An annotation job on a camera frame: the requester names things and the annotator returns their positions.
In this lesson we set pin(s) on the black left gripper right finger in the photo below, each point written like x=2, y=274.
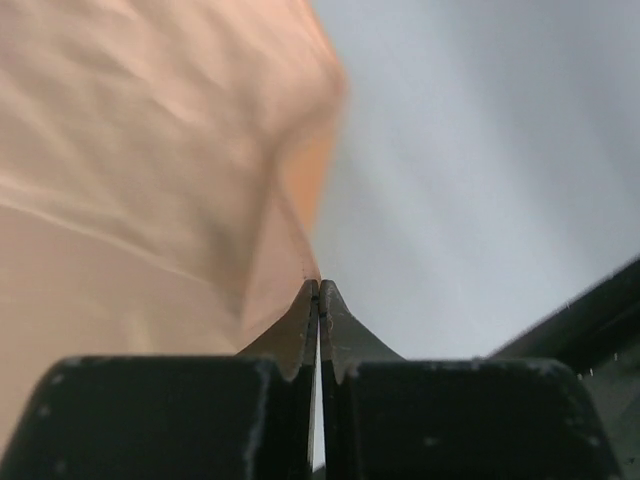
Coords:
x=390, y=418

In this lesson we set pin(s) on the peach satin napkin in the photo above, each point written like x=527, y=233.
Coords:
x=160, y=165

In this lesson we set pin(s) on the aluminium frame rail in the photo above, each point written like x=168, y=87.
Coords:
x=597, y=336

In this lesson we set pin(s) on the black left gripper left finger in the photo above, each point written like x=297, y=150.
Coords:
x=246, y=416

